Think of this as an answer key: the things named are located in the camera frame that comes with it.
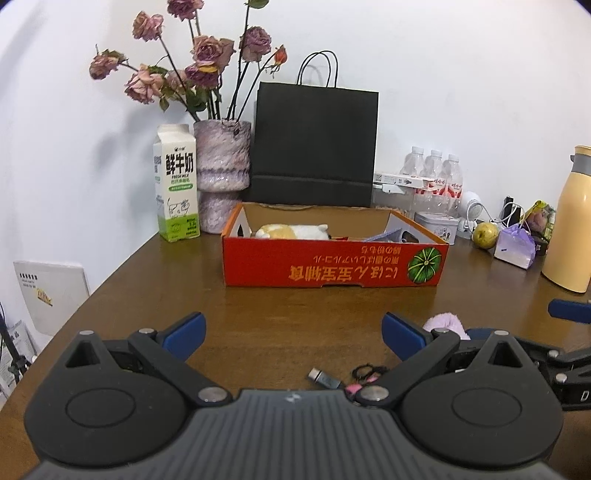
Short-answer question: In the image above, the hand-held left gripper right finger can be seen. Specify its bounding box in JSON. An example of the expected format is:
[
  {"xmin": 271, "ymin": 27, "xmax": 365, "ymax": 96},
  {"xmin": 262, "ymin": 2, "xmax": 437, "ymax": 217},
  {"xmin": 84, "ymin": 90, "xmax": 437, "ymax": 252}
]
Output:
[{"xmin": 358, "ymin": 311, "xmax": 529, "ymax": 409}]

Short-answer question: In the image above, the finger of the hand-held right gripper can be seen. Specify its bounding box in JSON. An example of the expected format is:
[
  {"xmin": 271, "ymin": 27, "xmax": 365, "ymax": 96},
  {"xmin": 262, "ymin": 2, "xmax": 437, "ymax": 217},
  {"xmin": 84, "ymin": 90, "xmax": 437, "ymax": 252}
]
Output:
[
  {"xmin": 548, "ymin": 298, "xmax": 591, "ymax": 320},
  {"xmin": 526, "ymin": 339, "xmax": 591, "ymax": 386}
]

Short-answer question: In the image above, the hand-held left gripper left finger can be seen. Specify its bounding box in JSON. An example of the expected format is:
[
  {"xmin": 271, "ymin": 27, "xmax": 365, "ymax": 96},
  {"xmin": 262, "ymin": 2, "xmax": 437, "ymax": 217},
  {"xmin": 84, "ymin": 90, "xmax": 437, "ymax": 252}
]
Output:
[{"xmin": 65, "ymin": 311, "xmax": 234, "ymax": 409}]

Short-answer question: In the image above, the pink fuzzy cloth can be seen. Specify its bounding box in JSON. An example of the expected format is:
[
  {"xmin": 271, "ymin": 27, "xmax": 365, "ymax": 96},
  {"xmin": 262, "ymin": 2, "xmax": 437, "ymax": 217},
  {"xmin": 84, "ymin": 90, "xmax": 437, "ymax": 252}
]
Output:
[{"xmin": 422, "ymin": 312, "xmax": 472, "ymax": 341}]

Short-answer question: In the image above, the black hair tie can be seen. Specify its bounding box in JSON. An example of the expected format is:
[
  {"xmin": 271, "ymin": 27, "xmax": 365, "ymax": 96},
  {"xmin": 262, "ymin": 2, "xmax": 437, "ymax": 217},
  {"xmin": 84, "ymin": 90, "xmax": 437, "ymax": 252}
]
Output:
[{"xmin": 351, "ymin": 364, "xmax": 389, "ymax": 381}]

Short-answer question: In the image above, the grey usb adapter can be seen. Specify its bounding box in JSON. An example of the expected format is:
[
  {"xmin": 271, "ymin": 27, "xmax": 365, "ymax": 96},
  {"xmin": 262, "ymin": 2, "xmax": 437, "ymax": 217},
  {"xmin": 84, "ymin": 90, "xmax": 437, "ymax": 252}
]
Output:
[{"xmin": 307, "ymin": 368, "xmax": 342, "ymax": 389}]

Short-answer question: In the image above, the orange cardboard box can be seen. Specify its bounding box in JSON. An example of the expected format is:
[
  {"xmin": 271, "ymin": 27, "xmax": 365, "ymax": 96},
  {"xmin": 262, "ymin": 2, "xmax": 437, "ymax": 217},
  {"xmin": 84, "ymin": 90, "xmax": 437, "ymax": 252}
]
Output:
[{"xmin": 222, "ymin": 202, "xmax": 450, "ymax": 288}]

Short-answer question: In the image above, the white orange plush toy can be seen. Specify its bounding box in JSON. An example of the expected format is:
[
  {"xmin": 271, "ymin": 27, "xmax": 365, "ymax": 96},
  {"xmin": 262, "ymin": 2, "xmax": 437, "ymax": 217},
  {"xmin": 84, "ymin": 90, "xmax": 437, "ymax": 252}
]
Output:
[{"xmin": 253, "ymin": 223, "xmax": 330, "ymax": 241}]

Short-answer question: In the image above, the cream yellow thermos bottle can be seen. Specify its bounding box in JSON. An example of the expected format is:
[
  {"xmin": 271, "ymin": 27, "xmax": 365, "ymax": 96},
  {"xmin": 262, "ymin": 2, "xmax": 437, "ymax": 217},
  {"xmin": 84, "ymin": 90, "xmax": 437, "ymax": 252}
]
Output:
[{"xmin": 541, "ymin": 145, "xmax": 591, "ymax": 294}]

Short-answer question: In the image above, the green yellow snack packet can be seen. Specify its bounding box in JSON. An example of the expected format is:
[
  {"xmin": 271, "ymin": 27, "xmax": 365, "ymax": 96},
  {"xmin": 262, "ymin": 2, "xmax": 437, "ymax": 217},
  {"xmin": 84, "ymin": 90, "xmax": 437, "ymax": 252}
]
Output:
[{"xmin": 524, "ymin": 200, "xmax": 557, "ymax": 243}]

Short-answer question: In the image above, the yellow green apple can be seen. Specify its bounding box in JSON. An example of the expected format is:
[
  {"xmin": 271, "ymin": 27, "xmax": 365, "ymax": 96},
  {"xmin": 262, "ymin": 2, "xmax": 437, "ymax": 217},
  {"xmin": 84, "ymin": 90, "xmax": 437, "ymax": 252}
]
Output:
[{"xmin": 472, "ymin": 222, "xmax": 500, "ymax": 250}]

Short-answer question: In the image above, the black charger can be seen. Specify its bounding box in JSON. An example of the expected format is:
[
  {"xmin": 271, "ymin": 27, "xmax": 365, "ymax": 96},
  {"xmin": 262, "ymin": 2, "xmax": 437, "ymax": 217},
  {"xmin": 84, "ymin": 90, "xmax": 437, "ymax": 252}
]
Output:
[{"xmin": 503, "ymin": 196, "xmax": 522, "ymax": 227}]

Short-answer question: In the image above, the floral white tin box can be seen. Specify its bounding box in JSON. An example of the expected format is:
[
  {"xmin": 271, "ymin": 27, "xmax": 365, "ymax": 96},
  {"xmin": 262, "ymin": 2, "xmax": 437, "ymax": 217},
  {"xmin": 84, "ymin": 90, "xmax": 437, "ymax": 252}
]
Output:
[{"xmin": 414, "ymin": 211, "xmax": 459, "ymax": 245}]

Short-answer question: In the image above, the clear seed container white lid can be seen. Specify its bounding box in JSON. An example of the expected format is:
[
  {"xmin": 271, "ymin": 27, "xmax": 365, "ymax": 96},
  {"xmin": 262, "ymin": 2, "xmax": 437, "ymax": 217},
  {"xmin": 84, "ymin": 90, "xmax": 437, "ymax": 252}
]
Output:
[{"xmin": 372, "ymin": 182, "xmax": 416, "ymax": 219}]

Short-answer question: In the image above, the white flat box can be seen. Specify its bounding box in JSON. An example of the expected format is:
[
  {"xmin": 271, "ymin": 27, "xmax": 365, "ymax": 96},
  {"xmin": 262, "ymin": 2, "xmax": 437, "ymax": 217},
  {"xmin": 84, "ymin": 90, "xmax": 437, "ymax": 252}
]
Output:
[{"xmin": 13, "ymin": 261, "xmax": 90, "ymax": 337}]

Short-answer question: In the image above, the white small fan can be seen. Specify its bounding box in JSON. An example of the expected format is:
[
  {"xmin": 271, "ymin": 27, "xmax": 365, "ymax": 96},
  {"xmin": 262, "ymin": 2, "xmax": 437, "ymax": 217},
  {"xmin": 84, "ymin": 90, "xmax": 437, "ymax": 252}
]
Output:
[{"xmin": 457, "ymin": 190, "xmax": 485, "ymax": 232}]

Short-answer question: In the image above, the white green milk carton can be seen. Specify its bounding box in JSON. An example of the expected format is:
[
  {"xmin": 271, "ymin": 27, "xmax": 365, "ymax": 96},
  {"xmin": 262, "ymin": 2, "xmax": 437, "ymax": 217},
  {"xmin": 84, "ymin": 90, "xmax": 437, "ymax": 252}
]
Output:
[{"xmin": 153, "ymin": 124, "xmax": 201, "ymax": 243}]

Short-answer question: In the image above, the flat white orange carton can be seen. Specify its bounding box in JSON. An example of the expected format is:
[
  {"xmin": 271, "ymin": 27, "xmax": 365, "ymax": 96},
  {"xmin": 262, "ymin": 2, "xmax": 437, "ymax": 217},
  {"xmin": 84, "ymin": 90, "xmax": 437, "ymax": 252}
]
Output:
[{"xmin": 374, "ymin": 172, "xmax": 437, "ymax": 191}]

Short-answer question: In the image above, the clear water bottle red label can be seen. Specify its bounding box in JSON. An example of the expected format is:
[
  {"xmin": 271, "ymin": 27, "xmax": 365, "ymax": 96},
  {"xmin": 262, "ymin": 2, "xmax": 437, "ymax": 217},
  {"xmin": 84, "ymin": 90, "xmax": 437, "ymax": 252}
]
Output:
[
  {"xmin": 403, "ymin": 147, "xmax": 428, "ymax": 178},
  {"xmin": 424, "ymin": 150, "xmax": 445, "ymax": 213},
  {"xmin": 440, "ymin": 154, "xmax": 464, "ymax": 215}
]

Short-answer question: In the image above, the black stand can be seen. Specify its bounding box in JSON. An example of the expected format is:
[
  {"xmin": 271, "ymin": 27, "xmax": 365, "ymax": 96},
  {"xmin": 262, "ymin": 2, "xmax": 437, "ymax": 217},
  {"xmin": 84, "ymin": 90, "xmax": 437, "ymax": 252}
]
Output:
[{"xmin": 0, "ymin": 300, "xmax": 31, "ymax": 384}]

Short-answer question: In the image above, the purple marbled vase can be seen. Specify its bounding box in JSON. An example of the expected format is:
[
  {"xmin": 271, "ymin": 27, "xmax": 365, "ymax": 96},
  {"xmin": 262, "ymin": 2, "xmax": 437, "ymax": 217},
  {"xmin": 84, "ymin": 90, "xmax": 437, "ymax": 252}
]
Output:
[{"xmin": 193, "ymin": 119, "xmax": 252, "ymax": 234}]

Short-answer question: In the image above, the black paper bag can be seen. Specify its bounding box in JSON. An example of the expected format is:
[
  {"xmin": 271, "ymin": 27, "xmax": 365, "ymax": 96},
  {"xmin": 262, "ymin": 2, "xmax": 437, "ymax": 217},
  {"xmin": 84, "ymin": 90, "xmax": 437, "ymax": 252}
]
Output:
[{"xmin": 249, "ymin": 51, "xmax": 380, "ymax": 208}]

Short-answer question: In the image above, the dried pink rose bouquet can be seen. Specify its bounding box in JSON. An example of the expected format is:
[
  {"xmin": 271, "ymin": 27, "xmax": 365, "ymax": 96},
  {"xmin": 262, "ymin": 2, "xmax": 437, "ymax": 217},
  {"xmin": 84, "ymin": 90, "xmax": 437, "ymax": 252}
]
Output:
[{"xmin": 89, "ymin": 0, "xmax": 289, "ymax": 123}]

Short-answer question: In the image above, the purple drawstring pouch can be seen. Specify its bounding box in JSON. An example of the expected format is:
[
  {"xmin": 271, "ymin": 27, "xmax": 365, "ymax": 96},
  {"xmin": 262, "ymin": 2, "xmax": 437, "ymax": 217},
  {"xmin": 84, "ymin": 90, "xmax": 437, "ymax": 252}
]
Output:
[{"xmin": 493, "ymin": 224, "xmax": 536, "ymax": 268}]

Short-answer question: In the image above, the white cable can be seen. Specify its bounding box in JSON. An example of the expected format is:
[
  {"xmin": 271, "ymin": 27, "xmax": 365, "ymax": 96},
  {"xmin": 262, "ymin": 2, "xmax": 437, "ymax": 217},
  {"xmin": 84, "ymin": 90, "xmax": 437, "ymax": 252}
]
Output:
[{"xmin": 466, "ymin": 203, "xmax": 509, "ymax": 232}]

